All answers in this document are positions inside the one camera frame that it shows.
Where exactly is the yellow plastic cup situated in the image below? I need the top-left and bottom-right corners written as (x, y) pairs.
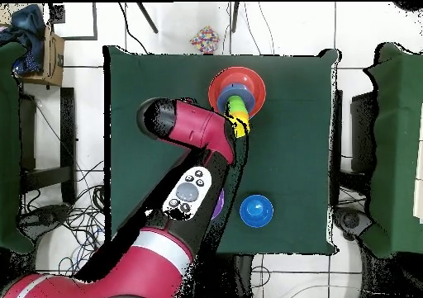
top-left (231, 116), bottom-right (251, 139)

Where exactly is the orange plastic cup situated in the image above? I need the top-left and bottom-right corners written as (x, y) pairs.
top-left (227, 110), bottom-right (250, 122)

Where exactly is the green plastic cup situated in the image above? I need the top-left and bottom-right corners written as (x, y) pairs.
top-left (225, 95), bottom-right (247, 114)

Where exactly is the small light blue bowl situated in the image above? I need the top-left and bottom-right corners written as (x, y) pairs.
top-left (216, 83), bottom-right (256, 114)

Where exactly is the wide orange-red bowl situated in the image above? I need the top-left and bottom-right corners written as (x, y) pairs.
top-left (207, 66), bottom-right (267, 121)

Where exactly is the purple plastic bowl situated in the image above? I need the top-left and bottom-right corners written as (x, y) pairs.
top-left (211, 188), bottom-right (226, 220)

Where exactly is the small dark blue bowl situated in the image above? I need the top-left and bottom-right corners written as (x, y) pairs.
top-left (239, 194), bottom-right (274, 229)

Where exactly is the dark green tablecloth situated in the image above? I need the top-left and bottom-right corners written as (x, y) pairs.
top-left (103, 45), bottom-right (341, 256)

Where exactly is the black tripod leg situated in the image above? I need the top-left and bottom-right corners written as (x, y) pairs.
top-left (231, 2), bottom-right (240, 33)
top-left (136, 2), bottom-right (159, 35)

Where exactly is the cardboard box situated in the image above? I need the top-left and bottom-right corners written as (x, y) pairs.
top-left (19, 25), bottom-right (65, 88)

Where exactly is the green cloth covered table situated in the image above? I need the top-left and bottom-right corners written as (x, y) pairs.
top-left (0, 41), bottom-right (34, 254)
top-left (359, 42), bottom-right (423, 259)

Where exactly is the blue cloth bundle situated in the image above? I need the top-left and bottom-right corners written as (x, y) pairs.
top-left (0, 3), bottom-right (45, 76)

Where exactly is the tangle of floor cables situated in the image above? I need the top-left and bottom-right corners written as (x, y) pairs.
top-left (19, 158), bottom-right (107, 276)

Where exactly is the black stool frame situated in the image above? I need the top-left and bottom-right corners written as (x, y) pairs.
top-left (19, 87), bottom-right (78, 206)
top-left (330, 89), bottom-right (378, 187)

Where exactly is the black pedestal foot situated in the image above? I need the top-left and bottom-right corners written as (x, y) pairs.
top-left (333, 206), bottom-right (374, 241)
top-left (19, 204), bottom-right (72, 236)

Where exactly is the black rectangular frame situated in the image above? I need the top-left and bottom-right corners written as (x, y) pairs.
top-left (49, 2), bottom-right (98, 41)

